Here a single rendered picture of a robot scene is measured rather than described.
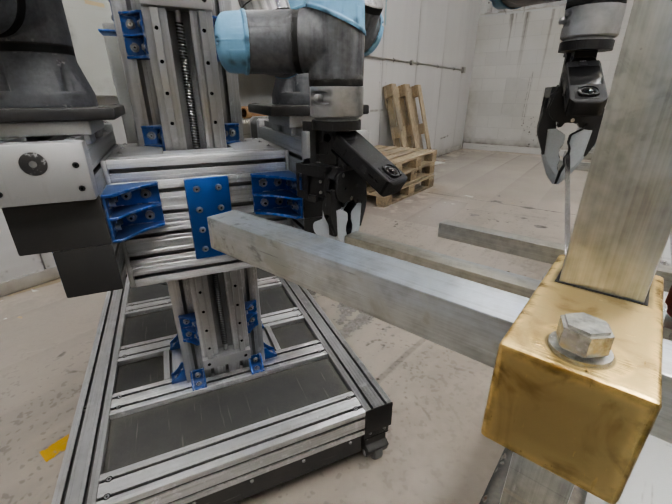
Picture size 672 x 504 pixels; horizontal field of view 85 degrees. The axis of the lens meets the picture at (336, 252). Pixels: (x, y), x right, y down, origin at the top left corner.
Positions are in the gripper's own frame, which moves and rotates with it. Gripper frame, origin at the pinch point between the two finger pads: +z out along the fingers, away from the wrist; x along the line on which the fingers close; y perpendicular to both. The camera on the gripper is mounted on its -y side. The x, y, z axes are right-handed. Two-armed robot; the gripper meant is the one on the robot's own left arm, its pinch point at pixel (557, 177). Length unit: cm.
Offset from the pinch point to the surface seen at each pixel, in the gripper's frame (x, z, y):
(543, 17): -90, -136, 753
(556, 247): -1.2, 10.7, -4.8
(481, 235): 10.3, 11.4, -0.7
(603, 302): 9, -4, -52
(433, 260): 17.4, 7.3, -24.5
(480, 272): 11.7, 7.2, -26.4
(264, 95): 188, -11, 247
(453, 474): 6, 93, 14
